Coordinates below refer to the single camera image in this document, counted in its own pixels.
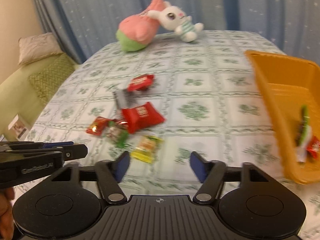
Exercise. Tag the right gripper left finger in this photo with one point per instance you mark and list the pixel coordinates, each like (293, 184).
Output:
(109, 175)

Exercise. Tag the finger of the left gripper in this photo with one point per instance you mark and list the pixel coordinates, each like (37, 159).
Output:
(70, 152)
(29, 145)

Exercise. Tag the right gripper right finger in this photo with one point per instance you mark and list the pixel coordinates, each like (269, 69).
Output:
(210, 174)

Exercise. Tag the small red gold candy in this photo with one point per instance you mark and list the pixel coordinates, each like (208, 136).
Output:
(97, 126)

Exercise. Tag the yellow candy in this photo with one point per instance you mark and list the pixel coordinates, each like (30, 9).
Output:
(146, 149)

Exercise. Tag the green red candy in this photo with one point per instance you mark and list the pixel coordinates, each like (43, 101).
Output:
(116, 133)

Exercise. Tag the red puffy snack packet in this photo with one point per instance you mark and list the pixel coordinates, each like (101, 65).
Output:
(141, 117)

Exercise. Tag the clear black snack packet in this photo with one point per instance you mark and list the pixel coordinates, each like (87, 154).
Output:
(124, 99)

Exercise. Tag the silver white snack wrapper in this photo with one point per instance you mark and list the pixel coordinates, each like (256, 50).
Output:
(304, 135)

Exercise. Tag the red jujube snack packet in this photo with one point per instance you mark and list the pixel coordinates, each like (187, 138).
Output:
(141, 83)

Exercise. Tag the red white candy bar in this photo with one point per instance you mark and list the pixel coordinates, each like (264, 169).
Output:
(313, 147)

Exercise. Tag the person's left hand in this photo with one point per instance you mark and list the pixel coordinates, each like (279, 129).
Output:
(7, 221)

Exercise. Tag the light green sofa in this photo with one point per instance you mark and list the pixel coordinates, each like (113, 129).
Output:
(19, 98)

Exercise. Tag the green zigzag cushion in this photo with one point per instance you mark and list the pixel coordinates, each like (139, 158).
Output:
(47, 81)

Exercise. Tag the green floral tablecloth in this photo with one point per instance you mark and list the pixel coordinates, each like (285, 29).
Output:
(207, 94)

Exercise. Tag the beige pillow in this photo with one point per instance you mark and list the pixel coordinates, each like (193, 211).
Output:
(35, 48)

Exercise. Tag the orange plastic tray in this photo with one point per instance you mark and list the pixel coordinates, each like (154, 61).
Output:
(287, 84)

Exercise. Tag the pink star plush toy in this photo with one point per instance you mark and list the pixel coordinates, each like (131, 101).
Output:
(137, 31)

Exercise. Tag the blue star curtain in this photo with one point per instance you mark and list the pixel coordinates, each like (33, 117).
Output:
(82, 27)

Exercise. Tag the white bunny plush toy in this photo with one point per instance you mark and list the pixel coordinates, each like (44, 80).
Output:
(174, 19)

